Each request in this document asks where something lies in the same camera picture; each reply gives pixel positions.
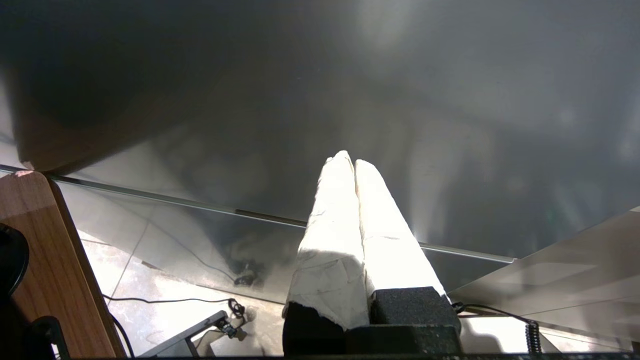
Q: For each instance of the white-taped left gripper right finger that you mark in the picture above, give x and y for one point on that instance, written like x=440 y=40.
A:
x=395 y=260

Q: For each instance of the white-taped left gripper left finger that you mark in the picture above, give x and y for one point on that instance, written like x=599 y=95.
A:
x=330 y=250

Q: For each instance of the glossy grey door panel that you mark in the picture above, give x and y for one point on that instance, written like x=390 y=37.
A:
x=200 y=240

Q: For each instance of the black metal bar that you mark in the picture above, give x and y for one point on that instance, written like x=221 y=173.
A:
x=185 y=335

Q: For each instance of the grey appliance door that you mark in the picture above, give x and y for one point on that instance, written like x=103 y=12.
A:
x=350 y=75

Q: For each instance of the light beige cabinet panel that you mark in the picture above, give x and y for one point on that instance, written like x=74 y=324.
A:
x=575 y=280

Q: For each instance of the wooden board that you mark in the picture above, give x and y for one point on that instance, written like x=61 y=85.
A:
x=45 y=240

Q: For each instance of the black round object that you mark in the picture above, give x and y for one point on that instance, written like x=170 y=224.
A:
x=10 y=260

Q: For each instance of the black clamp bracket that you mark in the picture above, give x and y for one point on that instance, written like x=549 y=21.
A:
x=47 y=340

